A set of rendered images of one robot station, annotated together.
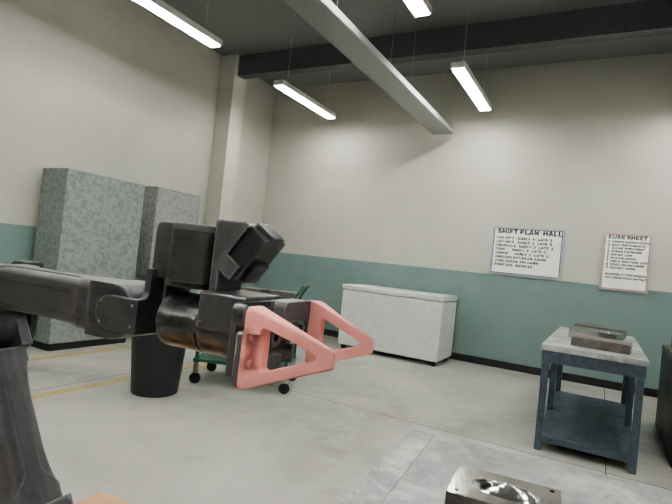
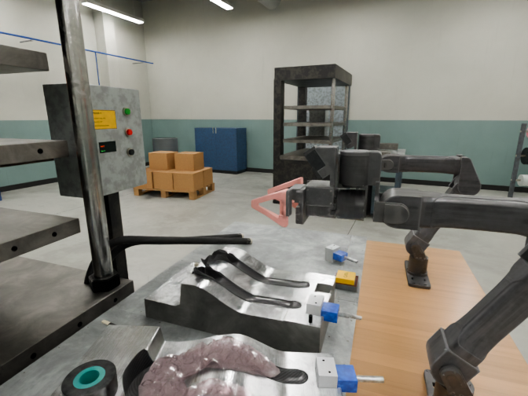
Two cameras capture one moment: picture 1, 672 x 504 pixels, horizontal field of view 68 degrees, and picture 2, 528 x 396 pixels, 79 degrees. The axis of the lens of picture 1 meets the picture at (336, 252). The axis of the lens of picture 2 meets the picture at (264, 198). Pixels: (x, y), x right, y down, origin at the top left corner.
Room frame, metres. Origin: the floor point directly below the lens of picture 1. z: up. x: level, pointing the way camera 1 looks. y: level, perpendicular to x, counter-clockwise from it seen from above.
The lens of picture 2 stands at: (1.07, -0.06, 1.36)
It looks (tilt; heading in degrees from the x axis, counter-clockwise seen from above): 14 degrees down; 176
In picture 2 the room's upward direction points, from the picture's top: straight up
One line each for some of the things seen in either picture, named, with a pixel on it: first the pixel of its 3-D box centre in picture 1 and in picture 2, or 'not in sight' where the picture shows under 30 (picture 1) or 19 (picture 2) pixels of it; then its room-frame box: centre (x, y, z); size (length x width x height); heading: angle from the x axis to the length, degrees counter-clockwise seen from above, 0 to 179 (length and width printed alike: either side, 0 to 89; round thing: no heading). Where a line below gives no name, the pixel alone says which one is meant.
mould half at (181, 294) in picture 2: not in sight; (243, 289); (0.22, -0.06, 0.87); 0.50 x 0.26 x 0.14; 66
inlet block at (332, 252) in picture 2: not in sight; (342, 256); (-0.07, 0.33, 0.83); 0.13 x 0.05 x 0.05; 39
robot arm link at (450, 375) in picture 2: not in sight; (452, 368); (0.59, 0.32, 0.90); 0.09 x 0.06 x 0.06; 157
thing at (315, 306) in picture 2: not in sight; (334, 313); (0.38, 0.16, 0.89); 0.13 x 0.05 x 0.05; 66
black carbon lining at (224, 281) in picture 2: not in sight; (246, 276); (0.23, -0.05, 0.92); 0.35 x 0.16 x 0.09; 66
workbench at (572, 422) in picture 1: (590, 379); not in sight; (4.44, -2.39, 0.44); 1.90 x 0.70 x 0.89; 151
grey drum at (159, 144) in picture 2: not in sight; (166, 156); (-6.71, -1.85, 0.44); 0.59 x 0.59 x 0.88
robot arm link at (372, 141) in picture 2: not in sight; (375, 151); (-0.02, 0.41, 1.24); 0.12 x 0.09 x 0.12; 67
